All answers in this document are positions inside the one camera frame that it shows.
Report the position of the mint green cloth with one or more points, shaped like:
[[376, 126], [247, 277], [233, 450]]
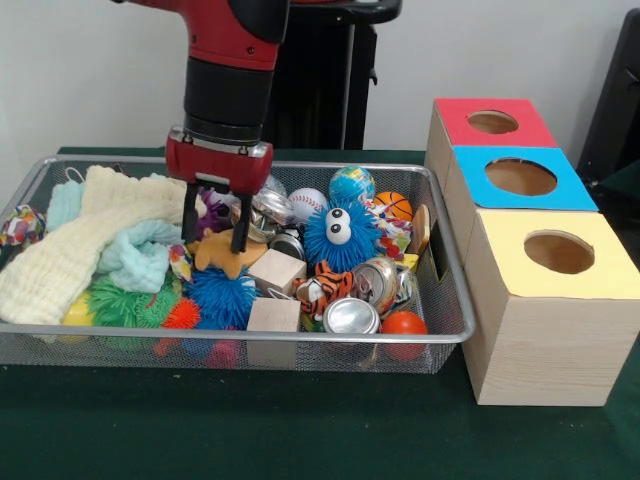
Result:
[[135, 260]]

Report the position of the globe print ball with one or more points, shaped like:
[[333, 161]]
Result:
[[352, 185]]

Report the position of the dark green side tablecloth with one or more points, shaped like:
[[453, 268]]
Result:
[[625, 180]]

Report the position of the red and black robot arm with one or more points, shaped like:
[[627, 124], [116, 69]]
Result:
[[225, 30]]

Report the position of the blue spiky ball with eyes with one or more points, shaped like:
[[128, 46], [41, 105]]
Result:
[[320, 245]]

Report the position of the tan plush lion toy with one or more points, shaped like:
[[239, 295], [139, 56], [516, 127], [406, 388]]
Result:
[[215, 252]]

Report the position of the cream knitted cloth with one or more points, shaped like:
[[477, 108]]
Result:
[[60, 260]]

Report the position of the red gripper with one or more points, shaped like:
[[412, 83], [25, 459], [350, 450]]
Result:
[[215, 162]]

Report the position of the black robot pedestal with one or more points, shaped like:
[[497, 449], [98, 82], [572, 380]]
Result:
[[325, 100]]

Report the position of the plain wooden cube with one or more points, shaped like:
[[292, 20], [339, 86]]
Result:
[[277, 270]]

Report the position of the small orange basketball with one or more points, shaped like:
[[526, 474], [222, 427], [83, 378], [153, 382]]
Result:
[[395, 205]]

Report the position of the tiger plush toy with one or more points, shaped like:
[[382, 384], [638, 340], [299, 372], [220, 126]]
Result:
[[325, 285]]

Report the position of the plain orange ball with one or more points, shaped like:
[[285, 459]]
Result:
[[405, 322]]

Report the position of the wooden box with three holes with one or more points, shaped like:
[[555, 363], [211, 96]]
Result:
[[550, 350]]

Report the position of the white baseball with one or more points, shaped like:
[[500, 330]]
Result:
[[307, 202]]

